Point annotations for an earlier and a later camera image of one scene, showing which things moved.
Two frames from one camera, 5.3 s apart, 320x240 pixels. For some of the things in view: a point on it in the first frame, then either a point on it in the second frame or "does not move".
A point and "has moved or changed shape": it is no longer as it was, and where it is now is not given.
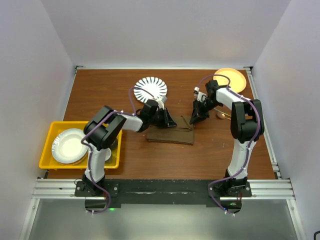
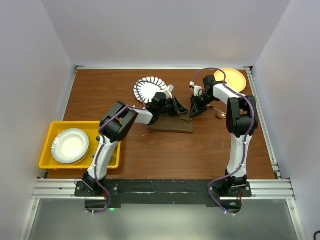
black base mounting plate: x=117 y=192 does not move
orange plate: x=238 y=80 does not move
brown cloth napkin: x=183 y=133 has moved or changed shape
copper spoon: x=222 y=115 does not move
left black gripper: x=167 y=122 to x=177 y=108
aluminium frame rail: x=64 y=189 does not move
